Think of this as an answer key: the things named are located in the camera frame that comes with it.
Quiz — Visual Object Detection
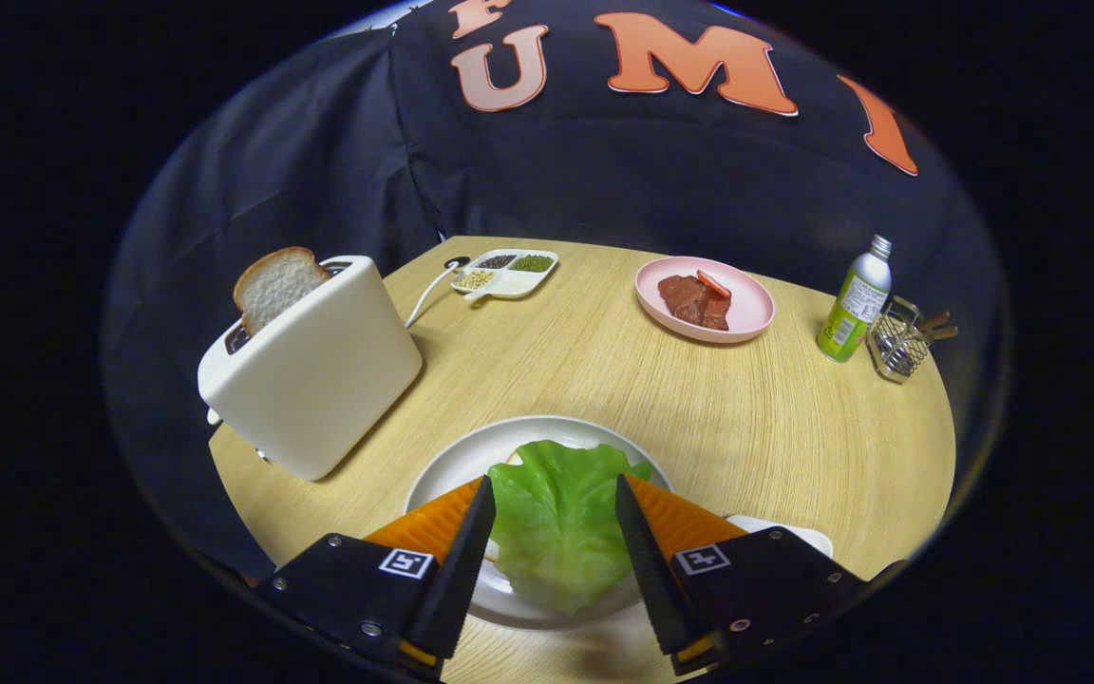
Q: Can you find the pink plate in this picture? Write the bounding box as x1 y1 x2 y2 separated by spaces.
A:
634 256 777 345

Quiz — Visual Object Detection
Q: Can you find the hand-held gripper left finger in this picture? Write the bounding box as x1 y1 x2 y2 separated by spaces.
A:
257 475 498 679

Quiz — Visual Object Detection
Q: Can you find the white toaster cable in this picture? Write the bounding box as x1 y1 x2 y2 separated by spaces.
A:
404 256 472 330

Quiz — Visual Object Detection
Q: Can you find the wire cutlery holder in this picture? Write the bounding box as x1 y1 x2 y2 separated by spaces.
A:
866 296 933 385

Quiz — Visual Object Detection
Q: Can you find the white toaster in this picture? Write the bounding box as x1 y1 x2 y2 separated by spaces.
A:
198 255 424 483

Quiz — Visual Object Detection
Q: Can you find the black backdrop cloth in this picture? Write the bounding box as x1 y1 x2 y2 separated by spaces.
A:
105 0 1004 580

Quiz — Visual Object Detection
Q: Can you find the divided white condiment tray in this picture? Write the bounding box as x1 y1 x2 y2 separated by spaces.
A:
450 249 560 303

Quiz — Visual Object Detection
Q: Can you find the silver bottle green label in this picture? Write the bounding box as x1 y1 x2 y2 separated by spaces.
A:
816 235 894 364

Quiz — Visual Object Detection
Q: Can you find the green lettuce leaf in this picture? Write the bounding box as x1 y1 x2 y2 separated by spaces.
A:
487 439 652 616

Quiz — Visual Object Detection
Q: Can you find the curved white dish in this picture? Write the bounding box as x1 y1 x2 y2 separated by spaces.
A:
726 515 835 560

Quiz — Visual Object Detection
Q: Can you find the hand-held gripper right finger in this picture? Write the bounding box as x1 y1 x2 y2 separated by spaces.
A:
614 473 904 677

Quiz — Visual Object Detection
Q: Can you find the plain bread slice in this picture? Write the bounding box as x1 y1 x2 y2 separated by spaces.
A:
232 247 331 338

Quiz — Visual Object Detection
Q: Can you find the round white plate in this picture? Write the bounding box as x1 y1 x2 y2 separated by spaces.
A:
404 415 673 631

